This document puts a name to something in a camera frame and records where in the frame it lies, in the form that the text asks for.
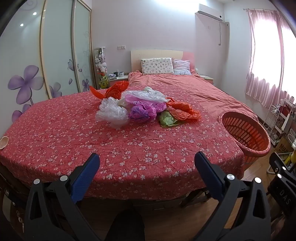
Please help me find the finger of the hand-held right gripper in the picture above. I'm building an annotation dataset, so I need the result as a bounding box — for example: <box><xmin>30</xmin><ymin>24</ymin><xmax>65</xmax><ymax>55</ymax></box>
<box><xmin>269</xmin><ymin>152</ymin><xmax>296</xmax><ymax>180</ymax></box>

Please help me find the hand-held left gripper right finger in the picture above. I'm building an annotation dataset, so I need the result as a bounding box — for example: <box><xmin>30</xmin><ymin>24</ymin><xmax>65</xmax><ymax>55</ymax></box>
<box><xmin>194</xmin><ymin>151</ymin><xmax>271</xmax><ymax>241</ymax></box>

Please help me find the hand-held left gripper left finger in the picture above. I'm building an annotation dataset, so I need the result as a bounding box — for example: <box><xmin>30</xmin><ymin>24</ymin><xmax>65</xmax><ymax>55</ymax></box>
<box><xmin>24</xmin><ymin>152</ymin><xmax>101</xmax><ymax>241</ymax></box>

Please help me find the orange plastic laundry basket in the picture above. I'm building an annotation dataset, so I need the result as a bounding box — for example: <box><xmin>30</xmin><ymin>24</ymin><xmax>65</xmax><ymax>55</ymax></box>
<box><xmin>221</xmin><ymin>111</ymin><xmax>271</xmax><ymax>166</ymax></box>

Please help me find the pink plastic bag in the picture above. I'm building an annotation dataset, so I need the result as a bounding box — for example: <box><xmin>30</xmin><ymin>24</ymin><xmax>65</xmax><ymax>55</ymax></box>
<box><xmin>126</xmin><ymin>95</ymin><xmax>167</xmax><ymax>113</ymax></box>

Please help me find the white translucent plastic bag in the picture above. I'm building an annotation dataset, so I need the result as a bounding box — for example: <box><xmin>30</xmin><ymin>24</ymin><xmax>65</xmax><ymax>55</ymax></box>
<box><xmin>119</xmin><ymin>87</ymin><xmax>170</xmax><ymax>107</ymax></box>

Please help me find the cardboard box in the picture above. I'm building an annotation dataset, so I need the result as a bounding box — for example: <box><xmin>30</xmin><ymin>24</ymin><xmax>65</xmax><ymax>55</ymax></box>
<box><xmin>276</xmin><ymin>137</ymin><xmax>293</xmax><ymax>153</ymax></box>

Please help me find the dark wooden table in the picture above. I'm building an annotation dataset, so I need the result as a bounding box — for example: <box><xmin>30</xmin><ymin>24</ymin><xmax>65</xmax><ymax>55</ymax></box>
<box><xmin>0</xmin><ymin>162</ymin><xmax>212</xmax><ymax>232</ymax></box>

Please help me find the red floral tablecloth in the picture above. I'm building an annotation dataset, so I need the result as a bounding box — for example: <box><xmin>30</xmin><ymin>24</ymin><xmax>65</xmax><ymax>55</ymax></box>
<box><xmin>0</xmin><ymin>82</ymin><xmax>245</xmax><ymax>201</ymax></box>

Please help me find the light green plastic bag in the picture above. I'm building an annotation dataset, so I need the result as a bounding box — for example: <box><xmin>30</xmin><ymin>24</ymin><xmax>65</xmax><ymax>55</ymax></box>
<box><xmin>158</xmin><ymin>111</ymin><xmax>183</xmax><ymax>127</ymax></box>

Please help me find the orange plastic bag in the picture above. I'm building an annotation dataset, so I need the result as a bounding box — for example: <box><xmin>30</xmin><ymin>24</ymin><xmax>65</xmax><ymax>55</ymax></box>
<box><xmin>165</xmin><ymin>97</ymin><xmax>201</xmax><ymax>121</ymax></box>

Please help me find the clear crinkled plastic bag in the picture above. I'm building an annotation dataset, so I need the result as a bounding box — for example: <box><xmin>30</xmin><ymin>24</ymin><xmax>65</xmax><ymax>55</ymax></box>
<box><xmin>95</xmin><ymin>97</ymin><xmax>129</xmax><ymax>129</ymax></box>

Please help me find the pink curtain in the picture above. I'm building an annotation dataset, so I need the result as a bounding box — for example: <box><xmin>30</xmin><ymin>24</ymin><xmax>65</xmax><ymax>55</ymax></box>
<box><xmin>245</xmin><ymin>8</ymin><xmax>296</xmax><ymax>109</ymax></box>

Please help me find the salmon pink duvet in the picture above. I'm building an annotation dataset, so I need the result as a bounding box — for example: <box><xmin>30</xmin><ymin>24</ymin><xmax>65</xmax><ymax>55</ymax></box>
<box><xmin>128</xmin><ymin>72</ymin><xmax>259</xmax><ymax>121</ymax></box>

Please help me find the purple plastic bag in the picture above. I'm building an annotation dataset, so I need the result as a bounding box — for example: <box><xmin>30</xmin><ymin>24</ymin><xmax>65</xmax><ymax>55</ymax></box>
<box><xmin>129</xmin><ymin>104</ymin><xmax>156</xmax><ymax>123</ymax></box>

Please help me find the red plastic bag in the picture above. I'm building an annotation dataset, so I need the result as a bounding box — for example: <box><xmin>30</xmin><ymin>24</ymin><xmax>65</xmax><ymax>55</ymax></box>
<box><xmin>90</xmin><ymin>81</ymin><xmax>129</xmax><ymax>100</ymax></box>

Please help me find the pale nightstand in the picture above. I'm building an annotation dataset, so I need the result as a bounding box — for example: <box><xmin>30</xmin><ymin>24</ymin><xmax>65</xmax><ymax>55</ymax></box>
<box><xmin>199</xmin><ymin>74</ymin><xmax>214</xmax><ymax>86</ymax></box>

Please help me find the yellow-green plush toy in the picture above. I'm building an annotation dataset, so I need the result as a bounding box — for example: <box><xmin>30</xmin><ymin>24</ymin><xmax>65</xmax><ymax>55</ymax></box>
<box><xmin>99</xmin><ymin>73</ymin><xmax>109</xmax><ymax>90</ymax></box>

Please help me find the pink white nightstand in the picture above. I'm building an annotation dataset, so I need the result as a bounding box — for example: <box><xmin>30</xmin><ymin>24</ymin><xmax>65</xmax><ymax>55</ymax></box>
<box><xmin>108</xmin><ymin>75</ymin><xmax>129</xmax><ymax>88</ymax></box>

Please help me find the striped pink pillow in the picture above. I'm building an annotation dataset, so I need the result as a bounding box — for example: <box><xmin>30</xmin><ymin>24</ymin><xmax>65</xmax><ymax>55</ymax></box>
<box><xmin>173</xmin><ymin>60</ymin><xmax>192</xmax><ymax>76</ymax></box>

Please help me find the clear tube of plush toys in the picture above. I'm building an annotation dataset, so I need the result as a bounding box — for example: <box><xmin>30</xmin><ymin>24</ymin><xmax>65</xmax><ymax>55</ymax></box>
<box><xmin>94</xmin><ymin>47</ymin><xmax>109</xmax><ymax>90</ymax></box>

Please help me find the floral print pillow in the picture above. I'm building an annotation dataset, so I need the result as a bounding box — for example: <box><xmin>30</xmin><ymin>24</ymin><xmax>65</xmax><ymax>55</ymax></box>
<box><xmin>141</xmin><ymin>58</ymin><xmax>174</xmax><ymax>75</ymax></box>

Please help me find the beige bed with headboard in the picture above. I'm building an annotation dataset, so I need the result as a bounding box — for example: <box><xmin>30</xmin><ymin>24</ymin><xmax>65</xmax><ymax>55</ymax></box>
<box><xmin>131</xmin><ymin>49</ymin><xmax>195</xmax><ymax>72</ymax></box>

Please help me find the flower-print sliding-door wardrobe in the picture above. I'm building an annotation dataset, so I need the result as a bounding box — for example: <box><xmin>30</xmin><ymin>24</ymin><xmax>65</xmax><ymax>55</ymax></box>
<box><xmin>0</xmin><ymin>0</ymin><xmax>95</xmax><ymax>121</ymax></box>

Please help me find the white air conditioner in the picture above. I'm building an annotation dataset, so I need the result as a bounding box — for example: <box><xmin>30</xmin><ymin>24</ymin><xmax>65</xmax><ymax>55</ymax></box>
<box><xmin>195</xmin><ymin>3</ymin><xmax>223</xmax><ymax>22</ymax></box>

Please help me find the white wire rack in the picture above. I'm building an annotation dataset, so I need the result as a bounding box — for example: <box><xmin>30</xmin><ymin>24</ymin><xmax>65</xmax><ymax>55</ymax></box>
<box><xmin>262</xmin><ymin>98</ymin><xmax>296</xmax><ymax>146</ymax></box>

